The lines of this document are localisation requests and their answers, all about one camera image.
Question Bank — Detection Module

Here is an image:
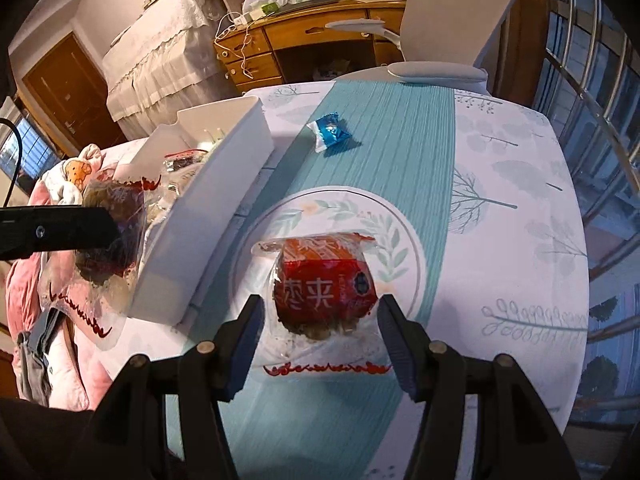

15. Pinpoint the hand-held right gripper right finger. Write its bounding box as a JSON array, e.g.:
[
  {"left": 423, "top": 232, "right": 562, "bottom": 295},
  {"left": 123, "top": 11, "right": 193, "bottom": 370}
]
[{"left": 376, "top": 294, "right": 581, "bottom": 480}]

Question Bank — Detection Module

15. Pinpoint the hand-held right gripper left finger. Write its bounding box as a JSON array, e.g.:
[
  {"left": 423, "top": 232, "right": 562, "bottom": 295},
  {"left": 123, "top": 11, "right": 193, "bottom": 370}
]
[{"left": 65, "top": 294, "right": 265, "bottom": 480}]

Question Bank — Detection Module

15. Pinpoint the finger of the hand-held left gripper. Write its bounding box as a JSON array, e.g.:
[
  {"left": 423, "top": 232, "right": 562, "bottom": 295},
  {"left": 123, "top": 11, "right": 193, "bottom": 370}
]
[{"left": 0, "top": 206, "right": 123, "bottom": 261}]

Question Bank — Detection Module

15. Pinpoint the clear brown nut packet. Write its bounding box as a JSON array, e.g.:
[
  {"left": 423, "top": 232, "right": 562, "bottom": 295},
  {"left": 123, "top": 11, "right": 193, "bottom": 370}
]
[{"left": 40, "top": 167, "right": 166, "bottom": 351}]

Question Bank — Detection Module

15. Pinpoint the red label date packet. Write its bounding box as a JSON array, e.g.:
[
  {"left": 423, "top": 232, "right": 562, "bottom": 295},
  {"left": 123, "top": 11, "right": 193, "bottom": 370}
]
[{"left": 250, "top": 232, "right": 393, "bottom": 378}]

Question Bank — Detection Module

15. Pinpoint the white plastic tray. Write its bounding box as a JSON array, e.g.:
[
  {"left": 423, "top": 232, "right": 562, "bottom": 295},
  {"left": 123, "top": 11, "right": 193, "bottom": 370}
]
[{"left": 127, "top": 96, "right": 275, "bottom": 325}]

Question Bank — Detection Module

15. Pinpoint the bear printed pink blanket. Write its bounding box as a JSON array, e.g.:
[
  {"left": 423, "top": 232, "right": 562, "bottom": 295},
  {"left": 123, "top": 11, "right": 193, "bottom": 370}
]
[{"left": 40, "top": 144, "right": 103, "bottom": 206}]

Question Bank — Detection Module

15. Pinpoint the small window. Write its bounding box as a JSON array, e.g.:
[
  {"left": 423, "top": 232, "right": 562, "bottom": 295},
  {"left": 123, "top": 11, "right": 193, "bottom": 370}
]
[{"left": 0, "top": 105, "right": 56, "bottom": 181}]

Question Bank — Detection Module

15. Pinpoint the leaf printed tablecloth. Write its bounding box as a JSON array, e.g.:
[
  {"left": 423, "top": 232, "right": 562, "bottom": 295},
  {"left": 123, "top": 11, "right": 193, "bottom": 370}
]
[{"left": 92, "top": 67, "right": 591, "bottom": 480}]

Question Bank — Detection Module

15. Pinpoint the brown wooden door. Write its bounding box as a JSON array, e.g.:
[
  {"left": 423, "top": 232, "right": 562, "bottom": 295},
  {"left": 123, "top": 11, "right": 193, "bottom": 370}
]
[{"left": 20, "top": 30, "right": 128, "bottom": 158}]

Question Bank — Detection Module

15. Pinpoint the pink bedsheet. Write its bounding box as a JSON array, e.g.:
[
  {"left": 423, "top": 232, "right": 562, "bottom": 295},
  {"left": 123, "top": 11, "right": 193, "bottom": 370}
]
[{"left": 5, "top": 140, "right": 131, "bottom": 411}]

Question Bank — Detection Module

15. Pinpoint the grey cloth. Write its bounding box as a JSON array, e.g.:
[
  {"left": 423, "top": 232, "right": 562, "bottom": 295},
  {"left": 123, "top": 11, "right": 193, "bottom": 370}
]
[{"left": 12, "top": 305, "right": 68, "bottom": 406}]

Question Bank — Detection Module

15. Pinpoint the person's black clothing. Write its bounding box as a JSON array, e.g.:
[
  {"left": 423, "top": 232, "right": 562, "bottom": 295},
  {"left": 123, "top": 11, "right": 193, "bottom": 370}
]
[{"left": 0, "top": 395, "right": 101, "bottom": 480}]

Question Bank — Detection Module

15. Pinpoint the blue candy packet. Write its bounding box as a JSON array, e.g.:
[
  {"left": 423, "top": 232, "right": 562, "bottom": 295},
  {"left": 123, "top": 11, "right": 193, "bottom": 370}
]
[{"left": 306, "top": 112, "right": 353, "bottom": 153}]

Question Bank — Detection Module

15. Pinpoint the grey plastic bag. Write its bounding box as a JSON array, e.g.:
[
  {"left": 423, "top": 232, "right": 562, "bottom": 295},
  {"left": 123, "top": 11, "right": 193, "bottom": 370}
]
[{"left": 312, "top": 57, "right": 353, "bottom": 81}]

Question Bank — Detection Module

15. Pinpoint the white plastic bag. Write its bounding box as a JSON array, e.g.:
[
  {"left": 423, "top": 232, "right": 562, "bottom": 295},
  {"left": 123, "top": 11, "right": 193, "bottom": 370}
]
[{"left": 242, "top": 0, "right": 291, "bottom": 18}]

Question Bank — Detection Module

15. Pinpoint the wooden desk with drawers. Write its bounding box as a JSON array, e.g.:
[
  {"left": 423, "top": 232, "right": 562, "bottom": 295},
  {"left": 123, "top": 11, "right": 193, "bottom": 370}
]
[{"left": 212, "top": 0, "right": 408, "bottom": 96}]

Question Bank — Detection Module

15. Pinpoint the grey office chair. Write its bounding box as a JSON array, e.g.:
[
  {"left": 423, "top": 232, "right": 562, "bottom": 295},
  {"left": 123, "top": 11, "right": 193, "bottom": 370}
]
[{"left": 325, "top": 0, "right": 521, "bottom": 96}]

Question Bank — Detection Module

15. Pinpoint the black cable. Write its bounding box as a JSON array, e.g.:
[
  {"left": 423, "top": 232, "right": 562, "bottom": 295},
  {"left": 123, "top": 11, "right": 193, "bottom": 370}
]
[{"left": 0, "top": 117, "right": 26, "bottom": 206}]

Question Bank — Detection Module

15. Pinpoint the white charger cable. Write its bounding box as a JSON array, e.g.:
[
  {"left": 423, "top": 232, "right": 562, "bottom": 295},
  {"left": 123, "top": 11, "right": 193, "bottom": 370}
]
[{"left": 214, "top": 10, "right": 256, "bottom": 81}]

